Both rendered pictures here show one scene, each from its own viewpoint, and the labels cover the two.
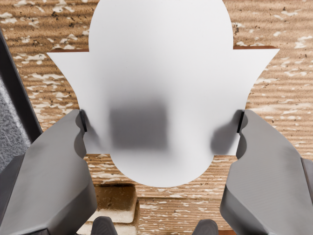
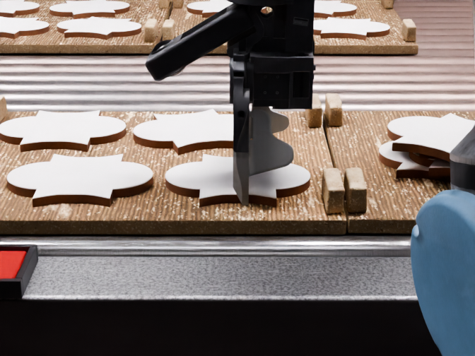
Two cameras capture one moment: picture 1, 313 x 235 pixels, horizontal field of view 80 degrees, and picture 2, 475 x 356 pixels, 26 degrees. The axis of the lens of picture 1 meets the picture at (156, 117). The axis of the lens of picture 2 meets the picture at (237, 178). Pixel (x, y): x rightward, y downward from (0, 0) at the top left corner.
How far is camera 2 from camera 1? 103 cm
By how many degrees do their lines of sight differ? 75
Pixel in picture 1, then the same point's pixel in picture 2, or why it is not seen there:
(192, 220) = (369, 172)
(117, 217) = (331, 171)
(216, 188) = (317, 167)
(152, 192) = not seen: hidden behind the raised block
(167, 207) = not seen: hidden behind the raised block
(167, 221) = (374, 181)
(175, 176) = (296, 170)
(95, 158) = (290, 204)
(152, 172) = (292, 176)
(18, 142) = (295, 260)
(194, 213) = not seen: hidden behind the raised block
